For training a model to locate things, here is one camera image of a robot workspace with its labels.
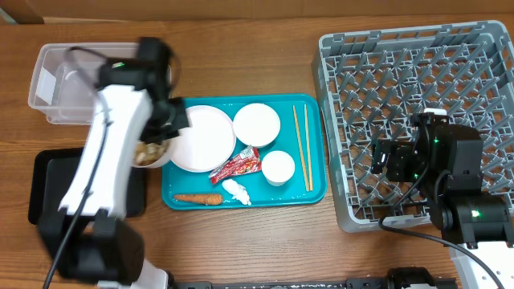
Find pink bowl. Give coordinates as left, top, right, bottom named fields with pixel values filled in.
left=132, top=138, right=173, bottom=169

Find pink plate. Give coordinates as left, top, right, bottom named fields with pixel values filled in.
left=169, top=105, right=236, bottom=173

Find white bowl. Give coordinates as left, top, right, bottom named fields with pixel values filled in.
left=233, top=103, right=281, bottom=148

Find white paper cup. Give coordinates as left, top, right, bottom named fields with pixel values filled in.
left=262, top=150, right=296, bottom=186

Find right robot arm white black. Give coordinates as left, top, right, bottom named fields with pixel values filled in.
left=371, top=112, right=513, bottom=288

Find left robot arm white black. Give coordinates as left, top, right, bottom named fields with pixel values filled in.
left=37, top=37, right=189, bottom=288

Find grey dishwasher rack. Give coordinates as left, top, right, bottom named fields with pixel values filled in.
left=312, top=21, right=513, bottom=233

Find food scraps rice and peanuts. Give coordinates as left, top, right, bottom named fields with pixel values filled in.
left=134, top=140, right=169, bottom=165

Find teal serving tray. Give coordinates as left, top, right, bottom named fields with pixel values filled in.
left=161, top=94, right=328, bottom=210

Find orange carrot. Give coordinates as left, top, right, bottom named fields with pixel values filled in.
left=173, top=193, right=224, bottom=206

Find red snack wrapper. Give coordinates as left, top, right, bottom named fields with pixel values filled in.
left=209, top=145, right=262, bottom=185

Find right wooden chopstick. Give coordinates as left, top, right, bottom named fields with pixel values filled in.
left=304, top=104, right=313, bottom=191

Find crumpled white tissue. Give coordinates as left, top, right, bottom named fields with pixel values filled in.
left=222, top=179, right=251, bottom=206

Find clear plastic bin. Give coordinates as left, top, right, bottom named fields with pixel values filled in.
left=28, top=43, right=152, bottom=125

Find black plastic tray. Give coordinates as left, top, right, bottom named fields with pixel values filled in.
left=27, top=148, right=146, bottom=225

